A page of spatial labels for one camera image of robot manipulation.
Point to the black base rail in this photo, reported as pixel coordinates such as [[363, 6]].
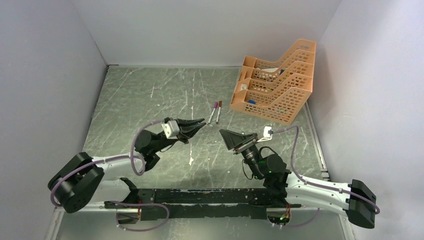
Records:
[[153, 204]]

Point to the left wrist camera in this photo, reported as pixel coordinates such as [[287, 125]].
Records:
[[171, 129]]

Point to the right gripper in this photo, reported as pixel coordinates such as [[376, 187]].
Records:
[[233, 139]]

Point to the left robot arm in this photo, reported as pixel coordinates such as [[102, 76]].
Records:
[[89, 179]]

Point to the white pen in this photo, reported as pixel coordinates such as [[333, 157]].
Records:
[[218, 115], [211, 116]]

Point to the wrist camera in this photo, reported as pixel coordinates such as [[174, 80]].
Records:
[[171, 129], [267, 134]]

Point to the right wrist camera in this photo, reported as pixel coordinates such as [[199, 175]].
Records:
[[267, 134]]

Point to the aluminium frame rail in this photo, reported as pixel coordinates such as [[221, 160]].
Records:
[[102, 206]]

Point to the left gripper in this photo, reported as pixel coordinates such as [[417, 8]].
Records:
[[188, 129]]

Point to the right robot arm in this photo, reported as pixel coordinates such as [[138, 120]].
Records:
[[355, 200]]

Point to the orange plastic file rack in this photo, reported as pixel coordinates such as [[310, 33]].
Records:
[[276, 90]]

